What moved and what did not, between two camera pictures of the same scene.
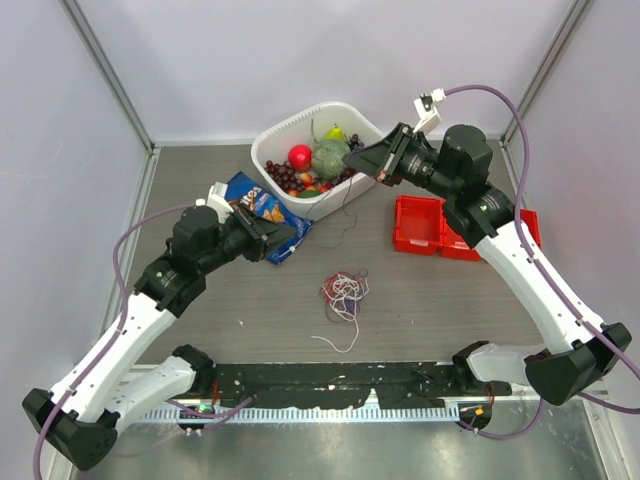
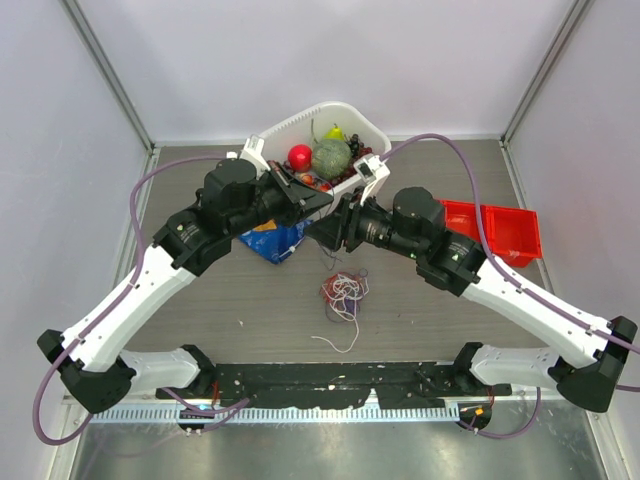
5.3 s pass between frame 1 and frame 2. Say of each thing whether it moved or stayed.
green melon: stayed
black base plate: stayed
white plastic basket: stayed
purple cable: moved
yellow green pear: stayed
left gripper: moved
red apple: stayed
